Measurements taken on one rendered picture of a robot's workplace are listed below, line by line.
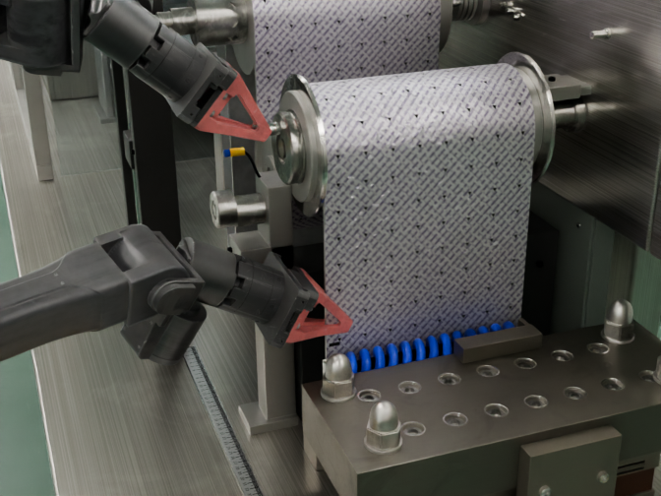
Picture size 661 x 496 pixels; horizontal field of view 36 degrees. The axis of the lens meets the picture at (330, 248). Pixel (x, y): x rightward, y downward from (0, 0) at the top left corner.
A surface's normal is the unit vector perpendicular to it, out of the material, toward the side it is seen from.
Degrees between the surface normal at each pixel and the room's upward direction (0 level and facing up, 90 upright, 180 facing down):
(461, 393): 0
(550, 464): 90
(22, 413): 0
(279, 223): 90
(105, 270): 21
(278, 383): 90
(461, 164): 90
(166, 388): 0
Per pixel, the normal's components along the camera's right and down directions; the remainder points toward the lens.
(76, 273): 0.19, -0.73
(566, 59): -0.94, 0.14
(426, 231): 0.33, 0.39
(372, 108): 0.24, -0.35
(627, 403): -0.01, -0.91
